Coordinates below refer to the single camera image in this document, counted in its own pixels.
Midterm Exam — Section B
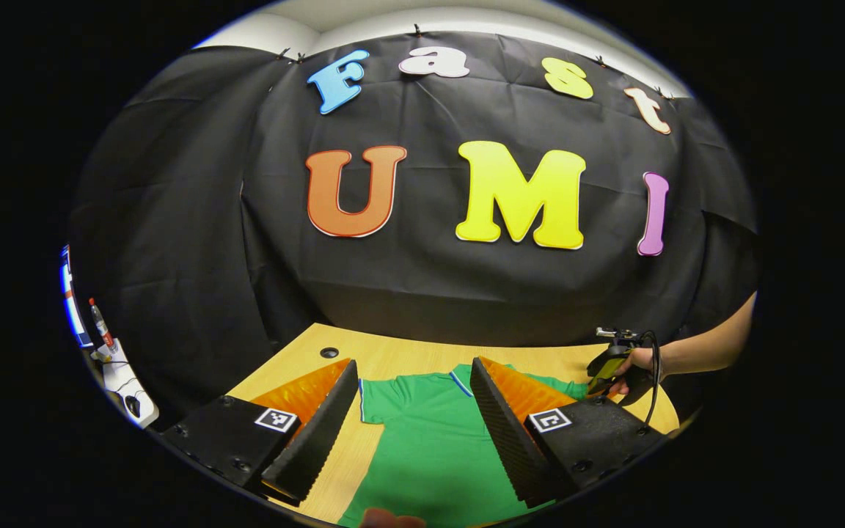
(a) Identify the black backdrop cloth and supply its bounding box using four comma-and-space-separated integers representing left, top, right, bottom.
67, 31, 761, 433

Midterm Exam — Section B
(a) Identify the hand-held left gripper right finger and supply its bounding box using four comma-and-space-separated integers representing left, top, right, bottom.
469, 356, 668, 505

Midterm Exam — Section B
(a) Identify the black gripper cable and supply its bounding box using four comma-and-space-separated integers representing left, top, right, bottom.
639, 330, 663, 430

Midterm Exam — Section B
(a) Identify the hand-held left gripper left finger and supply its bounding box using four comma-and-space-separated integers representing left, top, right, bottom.
161, 358, 361, 505

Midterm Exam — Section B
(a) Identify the blue and white screen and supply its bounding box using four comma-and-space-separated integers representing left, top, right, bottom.
59, 246, 93, 349

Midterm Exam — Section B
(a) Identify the green T-shirt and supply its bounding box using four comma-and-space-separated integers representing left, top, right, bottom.
338, 364, 590, 528

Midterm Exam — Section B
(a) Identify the red capped white bottle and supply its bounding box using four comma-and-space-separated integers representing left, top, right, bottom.
88, 297, 117, 354

